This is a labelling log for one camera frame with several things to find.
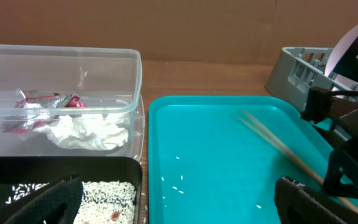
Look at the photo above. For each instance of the red snack wrapper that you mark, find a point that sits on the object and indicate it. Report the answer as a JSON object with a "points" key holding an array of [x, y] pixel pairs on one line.
{"points": [[34, 99]]}

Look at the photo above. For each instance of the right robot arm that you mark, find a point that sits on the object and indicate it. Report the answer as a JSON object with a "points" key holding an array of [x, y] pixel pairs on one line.
{"points": [[347, 66]]}

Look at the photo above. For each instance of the white round plate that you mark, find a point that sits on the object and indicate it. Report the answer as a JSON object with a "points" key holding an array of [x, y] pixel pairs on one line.
{"points": [[338, 52]]}

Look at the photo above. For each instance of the teal serving tray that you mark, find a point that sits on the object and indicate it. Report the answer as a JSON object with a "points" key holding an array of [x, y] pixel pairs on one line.
{"points": [[206, 166]]}

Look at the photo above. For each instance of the rice and food scraps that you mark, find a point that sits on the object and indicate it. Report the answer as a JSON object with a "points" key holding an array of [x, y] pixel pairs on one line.
{"points": [[102, 202]]}

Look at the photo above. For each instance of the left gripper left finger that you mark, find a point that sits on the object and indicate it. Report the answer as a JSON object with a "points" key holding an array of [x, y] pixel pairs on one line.
{"points": [[57, 202]]}

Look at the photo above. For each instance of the black plastic tray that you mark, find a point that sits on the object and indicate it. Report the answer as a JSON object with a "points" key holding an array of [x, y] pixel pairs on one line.
{"points": [[42, 170]]}

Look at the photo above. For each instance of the clear plastic bin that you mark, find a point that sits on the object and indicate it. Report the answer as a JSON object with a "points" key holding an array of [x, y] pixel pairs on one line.
{"points": [[108, 81]]}

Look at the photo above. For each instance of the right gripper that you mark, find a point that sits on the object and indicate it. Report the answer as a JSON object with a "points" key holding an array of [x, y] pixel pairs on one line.
{"points": [[342, 174]]}

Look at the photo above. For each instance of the wooden chopstick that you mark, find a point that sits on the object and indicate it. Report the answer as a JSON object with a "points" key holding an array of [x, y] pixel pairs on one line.
{"points": [[269, 138], [278, 140]]}

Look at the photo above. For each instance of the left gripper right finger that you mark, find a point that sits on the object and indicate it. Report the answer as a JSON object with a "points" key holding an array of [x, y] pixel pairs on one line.
{"points": [[298, 204]]}

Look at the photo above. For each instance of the white napkin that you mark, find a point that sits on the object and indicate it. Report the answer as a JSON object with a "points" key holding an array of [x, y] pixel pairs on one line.
{"points": [[94, 132]]}

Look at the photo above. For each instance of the grey dishwasher rack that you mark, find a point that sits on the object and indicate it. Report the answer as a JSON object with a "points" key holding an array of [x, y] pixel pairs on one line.
{"points": [[300, 68]]}

